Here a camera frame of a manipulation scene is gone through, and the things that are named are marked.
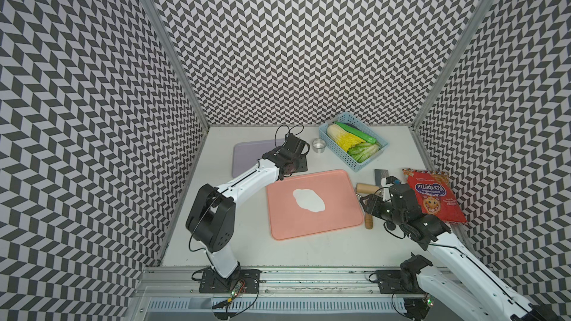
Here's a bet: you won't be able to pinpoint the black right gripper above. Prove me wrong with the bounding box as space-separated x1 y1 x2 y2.
358 193 406 227

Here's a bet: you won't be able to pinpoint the wooden rolling pin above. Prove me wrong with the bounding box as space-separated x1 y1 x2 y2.
355 183 379 230

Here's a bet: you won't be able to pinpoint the white dough piece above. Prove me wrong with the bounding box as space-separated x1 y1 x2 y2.
293 189 326 213

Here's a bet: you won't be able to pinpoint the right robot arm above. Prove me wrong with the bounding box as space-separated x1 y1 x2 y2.
356 178 560 320

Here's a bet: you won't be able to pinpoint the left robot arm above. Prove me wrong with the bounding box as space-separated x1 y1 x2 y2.
185 133 309 280

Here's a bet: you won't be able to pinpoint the metal rectangular dough scraper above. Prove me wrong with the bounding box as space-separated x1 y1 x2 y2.
374 169 390 187

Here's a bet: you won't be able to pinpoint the pink cutting board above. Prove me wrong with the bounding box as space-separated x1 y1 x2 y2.
266 169 364 241

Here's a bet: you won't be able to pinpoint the purple plastic tray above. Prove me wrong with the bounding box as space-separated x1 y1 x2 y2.
231 140 276 178

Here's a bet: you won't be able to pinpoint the green lettuce leaves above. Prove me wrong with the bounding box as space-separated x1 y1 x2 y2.
347 142 379 163

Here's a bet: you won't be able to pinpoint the yellow napa cabbage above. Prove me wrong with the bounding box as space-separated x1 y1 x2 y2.
327 123 364 152

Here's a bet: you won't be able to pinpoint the light blue perforated plastic basket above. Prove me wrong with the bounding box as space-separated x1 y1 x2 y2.
319 112 389 172

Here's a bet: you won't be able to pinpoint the red snack bag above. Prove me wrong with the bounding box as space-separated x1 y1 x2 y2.
402 169 468 224

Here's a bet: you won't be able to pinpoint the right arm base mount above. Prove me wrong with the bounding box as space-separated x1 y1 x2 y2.
368 254 434 294

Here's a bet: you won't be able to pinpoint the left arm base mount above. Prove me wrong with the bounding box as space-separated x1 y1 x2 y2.
199 267 261 294

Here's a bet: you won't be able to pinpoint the metal base rail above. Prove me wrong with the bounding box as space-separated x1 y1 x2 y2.
124 267 439 320

